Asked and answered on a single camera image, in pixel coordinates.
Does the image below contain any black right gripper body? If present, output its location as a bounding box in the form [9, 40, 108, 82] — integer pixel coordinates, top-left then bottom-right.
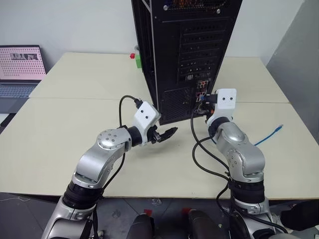
[203, 103, 217, 120]

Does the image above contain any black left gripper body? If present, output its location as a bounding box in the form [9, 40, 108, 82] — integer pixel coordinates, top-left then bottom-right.
[147, 124, 163, 145]

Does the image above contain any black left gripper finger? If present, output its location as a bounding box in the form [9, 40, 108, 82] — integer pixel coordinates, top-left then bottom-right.
[155, 132, 175, 143]
[159, 126, 179, 138]

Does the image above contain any blue ethernet cable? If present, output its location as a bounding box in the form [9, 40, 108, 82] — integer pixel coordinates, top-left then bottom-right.
[253, 123, 285, 146]

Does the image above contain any black computer tower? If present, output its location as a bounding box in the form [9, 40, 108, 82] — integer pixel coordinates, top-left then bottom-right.
[131, 0, 243, 126]

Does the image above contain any dark rounded shape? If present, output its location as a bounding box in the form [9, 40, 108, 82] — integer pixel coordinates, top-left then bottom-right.
[187, 209, 220, 239]
[133, 214, 156, 239]

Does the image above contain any grey laptop with pink screen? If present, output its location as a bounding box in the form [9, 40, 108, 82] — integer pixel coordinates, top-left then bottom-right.
[0, 44, 48, 100]

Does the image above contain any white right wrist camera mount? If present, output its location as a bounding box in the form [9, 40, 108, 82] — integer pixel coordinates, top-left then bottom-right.
[206, 88, 237, 126]

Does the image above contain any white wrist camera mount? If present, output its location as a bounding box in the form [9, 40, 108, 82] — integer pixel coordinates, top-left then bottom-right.
[132, 101, 161, 147]
[206, 88, 237, 126]

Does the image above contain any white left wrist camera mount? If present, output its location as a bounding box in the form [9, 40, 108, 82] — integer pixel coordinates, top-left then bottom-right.
[132, 101, 161, 147]

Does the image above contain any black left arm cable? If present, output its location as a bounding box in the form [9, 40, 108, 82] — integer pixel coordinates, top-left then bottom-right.
[92, 95, 143, 239]

